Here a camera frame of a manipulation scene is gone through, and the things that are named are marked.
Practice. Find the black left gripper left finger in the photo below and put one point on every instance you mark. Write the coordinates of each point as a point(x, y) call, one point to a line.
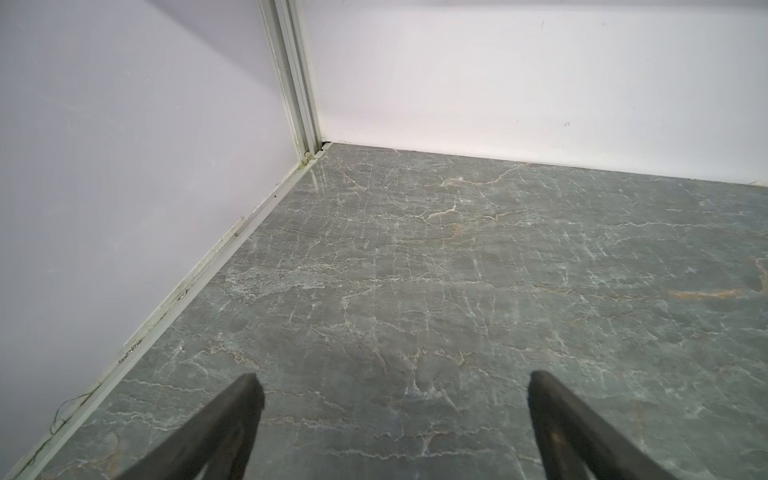
point(215, 443)

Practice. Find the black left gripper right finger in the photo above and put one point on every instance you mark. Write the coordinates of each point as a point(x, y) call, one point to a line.
point(575, 442)

